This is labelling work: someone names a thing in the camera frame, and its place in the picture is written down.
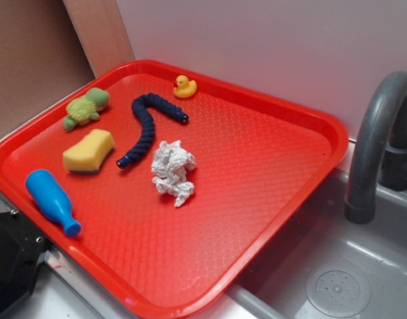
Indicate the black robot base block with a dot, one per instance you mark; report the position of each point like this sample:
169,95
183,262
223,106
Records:
22,249

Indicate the yellow rubber duck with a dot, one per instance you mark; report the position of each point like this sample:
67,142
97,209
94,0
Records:
183,87

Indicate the blue plastic bottle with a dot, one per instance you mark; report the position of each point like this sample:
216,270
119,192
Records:
53,202

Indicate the yellow sponge with dark base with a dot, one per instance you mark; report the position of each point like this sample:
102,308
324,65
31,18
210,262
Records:
89,154

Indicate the red plastic tray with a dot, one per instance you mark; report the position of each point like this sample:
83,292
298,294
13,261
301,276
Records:
258,159

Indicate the green plush turtle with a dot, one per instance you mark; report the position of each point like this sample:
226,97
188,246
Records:
85,109

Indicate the grey toy sink basin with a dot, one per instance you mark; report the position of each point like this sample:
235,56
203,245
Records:
320,265

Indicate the crumpled white paper towel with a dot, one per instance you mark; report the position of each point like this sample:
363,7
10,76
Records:
171,163

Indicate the grey toy faucet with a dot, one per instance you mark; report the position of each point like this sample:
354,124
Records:
380,154

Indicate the brown cardboard panel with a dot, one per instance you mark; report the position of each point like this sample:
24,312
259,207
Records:
49,49

